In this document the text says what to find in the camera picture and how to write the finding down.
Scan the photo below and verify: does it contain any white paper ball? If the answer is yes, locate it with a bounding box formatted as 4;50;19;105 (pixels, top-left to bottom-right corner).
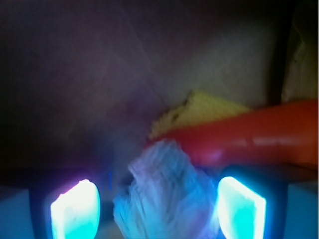
113;140;219;239

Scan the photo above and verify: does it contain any brown paper bag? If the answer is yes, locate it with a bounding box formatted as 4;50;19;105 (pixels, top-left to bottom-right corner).
0;0;319;179

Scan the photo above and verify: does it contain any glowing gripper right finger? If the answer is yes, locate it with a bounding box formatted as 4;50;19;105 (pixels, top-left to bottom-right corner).
215;166;290;239

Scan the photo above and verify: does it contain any yellow cloth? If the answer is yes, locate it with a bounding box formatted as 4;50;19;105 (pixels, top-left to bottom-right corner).
148;90;252;139

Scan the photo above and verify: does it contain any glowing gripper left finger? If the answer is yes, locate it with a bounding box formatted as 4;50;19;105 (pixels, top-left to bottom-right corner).
29;174;108;239

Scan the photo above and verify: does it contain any orange toy carrot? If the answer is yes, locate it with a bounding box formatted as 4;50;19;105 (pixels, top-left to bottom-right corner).
171;99;319;172

